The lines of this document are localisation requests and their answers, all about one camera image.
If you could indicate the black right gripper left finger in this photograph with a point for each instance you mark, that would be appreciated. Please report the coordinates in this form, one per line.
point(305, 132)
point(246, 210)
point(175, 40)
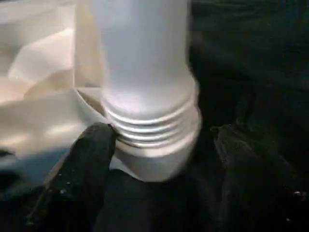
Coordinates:
point(77, 183)

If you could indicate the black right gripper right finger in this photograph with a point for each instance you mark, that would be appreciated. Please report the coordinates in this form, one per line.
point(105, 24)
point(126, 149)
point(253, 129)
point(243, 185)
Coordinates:
point(260, 193)

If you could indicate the white plastic table top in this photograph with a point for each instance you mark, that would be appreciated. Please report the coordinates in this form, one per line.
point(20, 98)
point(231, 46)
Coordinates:
point(36, 108)

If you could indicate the white plastic table leg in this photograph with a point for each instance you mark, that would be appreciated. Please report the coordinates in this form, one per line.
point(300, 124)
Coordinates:
point(144, 60)

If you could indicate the black mat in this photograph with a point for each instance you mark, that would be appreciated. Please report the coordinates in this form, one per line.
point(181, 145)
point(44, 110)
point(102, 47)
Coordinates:
point(253, 72)

